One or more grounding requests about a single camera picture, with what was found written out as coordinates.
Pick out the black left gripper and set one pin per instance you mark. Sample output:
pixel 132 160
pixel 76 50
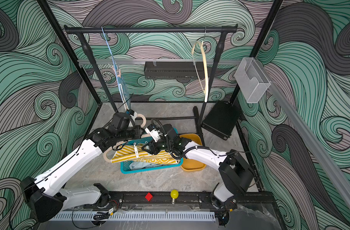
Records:
pixel 138 134

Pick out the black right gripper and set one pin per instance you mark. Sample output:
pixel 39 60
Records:
pixel 154 147

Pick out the yellow striped towel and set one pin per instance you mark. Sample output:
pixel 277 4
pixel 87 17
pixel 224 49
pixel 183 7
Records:
pixel 127 154

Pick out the light blue terry towel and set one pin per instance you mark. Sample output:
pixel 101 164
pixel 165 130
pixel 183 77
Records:
pixel 142 165

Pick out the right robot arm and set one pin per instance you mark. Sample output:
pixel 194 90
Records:
pixel 234 170

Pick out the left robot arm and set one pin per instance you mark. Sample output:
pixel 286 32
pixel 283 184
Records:
pixel 45 195

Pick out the white clothespin on striped towel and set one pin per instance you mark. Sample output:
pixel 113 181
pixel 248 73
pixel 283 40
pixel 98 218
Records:
pixel 136 151

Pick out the orange plastic tray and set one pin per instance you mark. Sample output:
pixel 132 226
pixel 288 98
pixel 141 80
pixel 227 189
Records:
pixel 188 164

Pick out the teal plastic basket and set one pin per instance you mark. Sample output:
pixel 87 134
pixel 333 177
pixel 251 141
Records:
pixel 124 166

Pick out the blue rabbit print towel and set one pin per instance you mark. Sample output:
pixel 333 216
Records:
pixel 123 89

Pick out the black clothes rack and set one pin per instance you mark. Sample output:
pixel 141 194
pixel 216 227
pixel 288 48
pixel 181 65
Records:
pixel 80 31

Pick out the red diamond marker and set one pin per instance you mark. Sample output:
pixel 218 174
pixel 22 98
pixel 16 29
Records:
pixel 148 196

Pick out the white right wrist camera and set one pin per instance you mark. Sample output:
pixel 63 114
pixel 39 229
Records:
pixel 154 133

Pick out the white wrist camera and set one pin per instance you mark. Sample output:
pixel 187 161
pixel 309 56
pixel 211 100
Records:
pixel 154 133
pixel 133 113

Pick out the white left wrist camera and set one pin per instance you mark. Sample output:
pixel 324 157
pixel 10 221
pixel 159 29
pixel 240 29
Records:
pixel 133 113

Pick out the white slotted cable duct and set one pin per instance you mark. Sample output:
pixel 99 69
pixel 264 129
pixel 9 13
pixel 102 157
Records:
pixel 140 216

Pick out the light blue wire hanger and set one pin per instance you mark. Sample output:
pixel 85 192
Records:
pixel 110 51

